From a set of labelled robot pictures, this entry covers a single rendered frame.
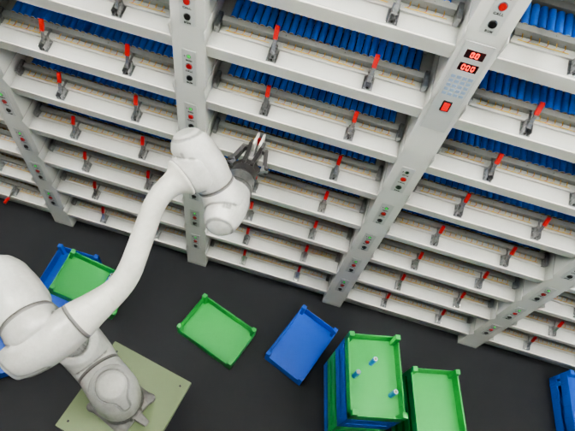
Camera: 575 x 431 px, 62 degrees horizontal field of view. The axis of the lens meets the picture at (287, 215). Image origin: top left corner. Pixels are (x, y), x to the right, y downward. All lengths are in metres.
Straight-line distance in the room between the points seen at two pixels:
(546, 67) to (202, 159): 0.83
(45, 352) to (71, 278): 1.16
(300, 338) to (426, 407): 0.63
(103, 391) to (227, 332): 0.74
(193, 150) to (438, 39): 0.63
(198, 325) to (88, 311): 1.13
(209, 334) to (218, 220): 1.15
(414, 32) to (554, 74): 0.33
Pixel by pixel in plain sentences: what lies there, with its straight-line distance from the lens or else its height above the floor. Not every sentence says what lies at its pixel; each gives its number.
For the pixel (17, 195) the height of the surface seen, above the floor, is 0.13.
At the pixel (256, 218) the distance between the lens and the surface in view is 1.96.
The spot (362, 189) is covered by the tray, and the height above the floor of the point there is 0.93.
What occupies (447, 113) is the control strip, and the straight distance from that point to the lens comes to 1.35.
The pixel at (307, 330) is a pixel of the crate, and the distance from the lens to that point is 2.35.
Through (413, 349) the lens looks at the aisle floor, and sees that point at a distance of 2.48.
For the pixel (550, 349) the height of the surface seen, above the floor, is 0.14.
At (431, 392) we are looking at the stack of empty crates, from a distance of 2.18.
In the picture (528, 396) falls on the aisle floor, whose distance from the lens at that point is 2.68.
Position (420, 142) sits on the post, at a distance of 1.43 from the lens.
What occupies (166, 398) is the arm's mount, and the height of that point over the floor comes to 0.22.
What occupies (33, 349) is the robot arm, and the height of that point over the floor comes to 1.05.
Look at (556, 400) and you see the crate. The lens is 2.72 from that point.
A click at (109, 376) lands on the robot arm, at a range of 1.77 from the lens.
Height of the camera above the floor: 2.19
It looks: 56 degrees down
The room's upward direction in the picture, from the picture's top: 15 degrees clockwise
